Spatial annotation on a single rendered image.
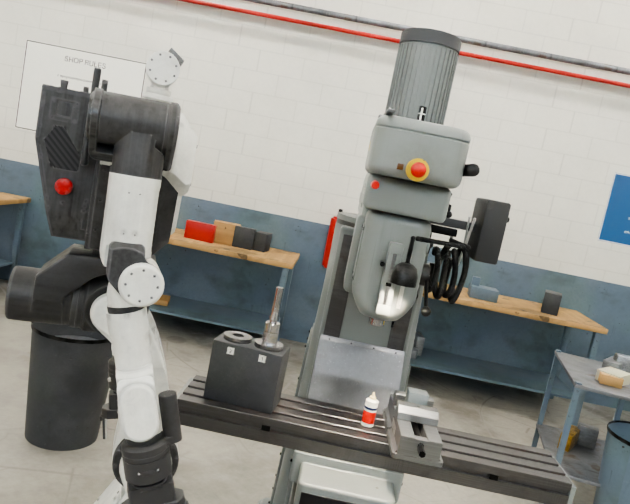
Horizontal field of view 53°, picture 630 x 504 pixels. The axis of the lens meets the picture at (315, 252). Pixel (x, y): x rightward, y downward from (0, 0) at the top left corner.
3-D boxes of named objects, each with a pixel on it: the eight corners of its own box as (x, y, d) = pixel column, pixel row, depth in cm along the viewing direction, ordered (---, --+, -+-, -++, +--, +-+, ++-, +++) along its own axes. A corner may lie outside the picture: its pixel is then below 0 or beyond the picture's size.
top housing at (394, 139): (463, 190, 166) (477, 130, 164) (366, 171, 167) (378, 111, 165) (438, 187, 213) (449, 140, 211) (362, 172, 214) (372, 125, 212)
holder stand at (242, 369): (270, 415, 190) (283, 352, 188) (202, 397, 194) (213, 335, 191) (279, 402, 202) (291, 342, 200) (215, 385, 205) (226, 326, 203)
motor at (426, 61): (444, 136, 201) (467, 35, 197) (383, 124, 202) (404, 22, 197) (436, 140, 221) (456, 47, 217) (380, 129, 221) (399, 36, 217)
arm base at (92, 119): (82, 141, 103) (91, 77, 105) (84, 164, 115) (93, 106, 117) (175, 157, 107) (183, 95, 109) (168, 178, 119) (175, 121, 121)
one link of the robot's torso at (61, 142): (12, 252, 114) (40, 53, 109) (40, 226, 146) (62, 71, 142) (178, 275, 123) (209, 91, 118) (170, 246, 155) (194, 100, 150)
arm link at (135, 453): (121, 470, 114) (113, 411, 112) (123, 444, 125) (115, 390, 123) (184, 457, 117) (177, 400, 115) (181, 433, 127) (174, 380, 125)
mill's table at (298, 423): (573, 510, 186) (580, 485, 185) (165, 422, 190) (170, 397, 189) (549, 473, 209) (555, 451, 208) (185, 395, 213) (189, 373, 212)
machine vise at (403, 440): (442, 468, 178) (451, 432, 176) (390, 457, 178) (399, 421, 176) (425, 420, 212) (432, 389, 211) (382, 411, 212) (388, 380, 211)
